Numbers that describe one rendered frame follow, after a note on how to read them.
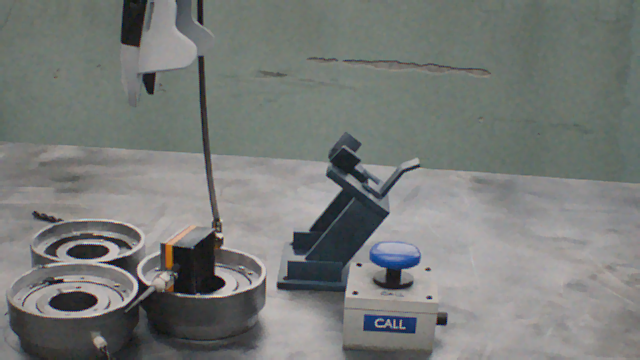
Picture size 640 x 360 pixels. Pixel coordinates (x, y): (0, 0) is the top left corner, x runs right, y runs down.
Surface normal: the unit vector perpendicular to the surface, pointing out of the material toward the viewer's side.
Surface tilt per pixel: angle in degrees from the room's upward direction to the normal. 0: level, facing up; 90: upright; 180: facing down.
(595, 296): 0
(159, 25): 83
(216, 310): 90
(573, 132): 90
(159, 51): 83
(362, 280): 0
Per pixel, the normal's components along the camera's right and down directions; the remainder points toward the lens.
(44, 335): -0.17, 0.29
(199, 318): 0.09, 0.30
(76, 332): 0.30, 0.30
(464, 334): 0.04, -0.95
